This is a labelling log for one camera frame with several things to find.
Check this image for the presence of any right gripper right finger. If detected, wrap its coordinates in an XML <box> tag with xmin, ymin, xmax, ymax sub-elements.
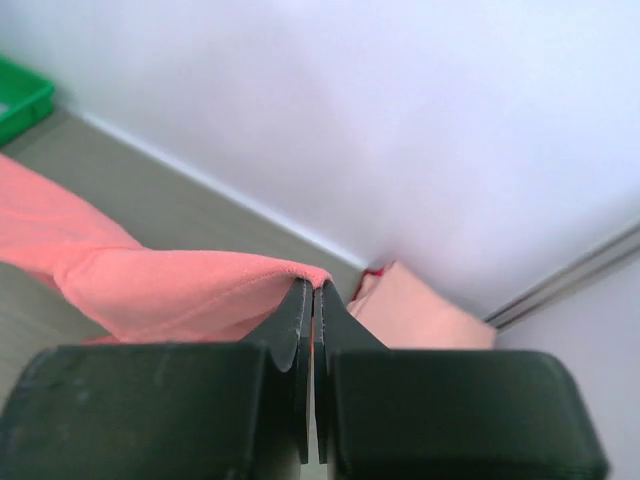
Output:
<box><xmin>313</xmin><ymin>283</ymin><xmax>610</xmax><ymax>479</ymax></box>

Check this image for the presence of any folded light pink t shirt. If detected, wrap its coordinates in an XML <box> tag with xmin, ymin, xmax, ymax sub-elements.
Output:
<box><xmin>347</xmin><ymin>261</ymin><xmax>497</xmax><ymax>350</ymax></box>

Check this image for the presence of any folded dark red t shirt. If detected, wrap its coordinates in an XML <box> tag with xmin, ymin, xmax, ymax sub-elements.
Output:
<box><xmin>351</xmin><ymin>267</ymin><xmax>386</xmax><ymax>301</ymax></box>

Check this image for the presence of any coral red t shirt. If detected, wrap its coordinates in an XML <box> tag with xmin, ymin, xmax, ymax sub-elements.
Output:
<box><xmin>1</xmin><ymin>157</ymin><xmax>331</xmax><ymax>343</ymax></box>

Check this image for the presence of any green plastic bin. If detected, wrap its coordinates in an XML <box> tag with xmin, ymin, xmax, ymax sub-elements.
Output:
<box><xmin>1</xmin><ymin>57</ymin><xmax>55</xmax><ymax>146</ymax></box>

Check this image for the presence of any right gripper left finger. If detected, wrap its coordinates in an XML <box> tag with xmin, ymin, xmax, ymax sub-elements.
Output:
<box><xmin>1</xmin><ymin>280</ymin><xmax>313</xmax><ymax>479</ymax></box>

